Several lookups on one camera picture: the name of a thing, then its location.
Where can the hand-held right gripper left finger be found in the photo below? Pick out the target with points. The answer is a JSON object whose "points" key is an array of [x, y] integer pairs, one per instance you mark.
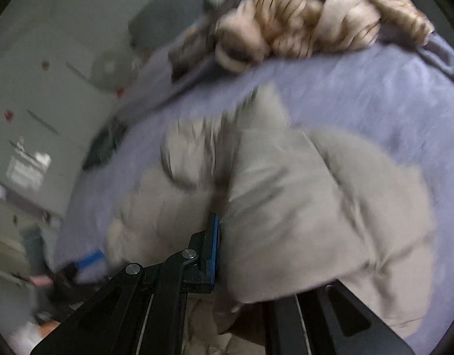
{"points": [[212, 246]]}

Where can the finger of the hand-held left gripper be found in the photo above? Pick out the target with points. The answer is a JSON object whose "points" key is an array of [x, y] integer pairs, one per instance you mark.
{"points": [[90, 259]]}

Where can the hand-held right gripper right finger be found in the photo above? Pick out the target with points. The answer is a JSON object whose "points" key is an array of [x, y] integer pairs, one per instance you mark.
{"points": [[286, 325]]}

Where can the beige jacket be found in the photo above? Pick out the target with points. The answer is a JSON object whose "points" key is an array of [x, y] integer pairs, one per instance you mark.
{"points": [[286, 207]]}

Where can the white paper sheet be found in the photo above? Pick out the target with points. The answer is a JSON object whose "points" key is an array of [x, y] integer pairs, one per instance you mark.
{"points": [[25, 172]]}

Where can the wardrobe with red decals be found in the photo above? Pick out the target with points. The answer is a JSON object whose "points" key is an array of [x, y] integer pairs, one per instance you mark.
{"points": [[30, 81]]}

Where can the round electric fan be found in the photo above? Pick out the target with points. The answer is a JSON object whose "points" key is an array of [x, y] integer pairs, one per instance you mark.
{"points": [[110, 70]]}

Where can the grey brown cloth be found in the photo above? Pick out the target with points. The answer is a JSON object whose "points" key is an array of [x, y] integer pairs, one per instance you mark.
{"points": [[191, 51]]}

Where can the purple embossed blanket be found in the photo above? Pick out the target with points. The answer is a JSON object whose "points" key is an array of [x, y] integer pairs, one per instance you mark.
{"points": [[360, 96]]}

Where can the beige striped blanket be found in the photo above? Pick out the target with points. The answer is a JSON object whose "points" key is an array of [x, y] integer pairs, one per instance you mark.
{"points": [[304, 18]]}

